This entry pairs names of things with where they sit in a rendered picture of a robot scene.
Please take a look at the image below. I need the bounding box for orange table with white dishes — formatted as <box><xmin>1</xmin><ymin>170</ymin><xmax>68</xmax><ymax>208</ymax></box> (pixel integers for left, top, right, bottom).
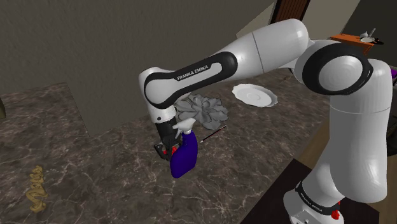
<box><xmin>330</xmin><ymin>27</ymin><xmax>386</xmax><ymax>55</ymax></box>

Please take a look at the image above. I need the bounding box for grey succulent plant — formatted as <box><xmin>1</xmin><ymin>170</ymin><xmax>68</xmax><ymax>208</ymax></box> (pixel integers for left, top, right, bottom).
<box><xmin>174</xmin><ymin>94</ymin><xmax>229</xmax><ymax>130</ymax></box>

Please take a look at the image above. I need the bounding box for tan twisted figure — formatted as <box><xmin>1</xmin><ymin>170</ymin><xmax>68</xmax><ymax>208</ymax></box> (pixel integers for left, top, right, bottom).
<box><xmin>25</xmin><ymin>165</ymin><xmax>50</xmax><ymax>214</ymax></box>

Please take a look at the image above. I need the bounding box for white plate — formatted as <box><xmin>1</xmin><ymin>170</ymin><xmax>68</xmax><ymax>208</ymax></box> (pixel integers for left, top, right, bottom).
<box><xmin>232</xmin><ymin>83</ymin><xmax>279</xmax><ymax>108</ymax></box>

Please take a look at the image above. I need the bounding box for black pen red tip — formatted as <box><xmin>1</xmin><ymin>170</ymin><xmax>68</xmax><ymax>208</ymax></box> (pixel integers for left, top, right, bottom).
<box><xmin>199</xmin><ymin>125</ymin><xmax>228</xmax><ymax>144</ymax></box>

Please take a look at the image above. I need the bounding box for blue spray bottle white nozzle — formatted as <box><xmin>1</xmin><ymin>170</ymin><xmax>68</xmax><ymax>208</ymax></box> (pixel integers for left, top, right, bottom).
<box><xmin>169</xmin><ymin>118</ymin><xmax>199</xmax><ymax>179</ymax></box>

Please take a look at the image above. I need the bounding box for brown wooden door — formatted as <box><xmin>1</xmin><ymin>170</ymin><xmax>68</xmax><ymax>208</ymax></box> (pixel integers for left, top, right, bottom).
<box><xmin>269</xmin><ymin>0</ymin><xmax>311</xmax><ymax>25</ymax></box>

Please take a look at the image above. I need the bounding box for dark robot stand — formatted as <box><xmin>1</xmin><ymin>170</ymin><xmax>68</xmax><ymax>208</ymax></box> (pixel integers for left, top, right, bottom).
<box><xmin>239</xmin><ymin>158</ymin><xmax>381</xmax><ymax>224</ymax></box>

